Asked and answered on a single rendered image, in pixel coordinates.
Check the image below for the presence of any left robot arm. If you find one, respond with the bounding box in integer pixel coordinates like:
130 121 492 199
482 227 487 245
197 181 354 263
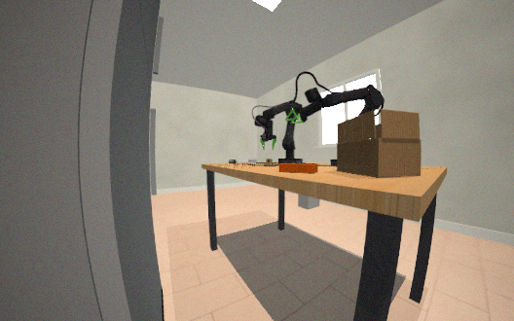
305 85 384 116

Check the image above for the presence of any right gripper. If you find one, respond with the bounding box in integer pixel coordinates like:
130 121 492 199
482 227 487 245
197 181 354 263
260 127 276 150

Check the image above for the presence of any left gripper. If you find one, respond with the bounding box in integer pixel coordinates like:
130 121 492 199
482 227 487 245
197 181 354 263
286 102 313 124

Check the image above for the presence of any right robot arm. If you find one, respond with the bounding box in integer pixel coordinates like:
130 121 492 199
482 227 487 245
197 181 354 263
254 100 303 161

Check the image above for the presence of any orange digital multimeter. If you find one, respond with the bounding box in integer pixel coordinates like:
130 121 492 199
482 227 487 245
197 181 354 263
279 162 318 173

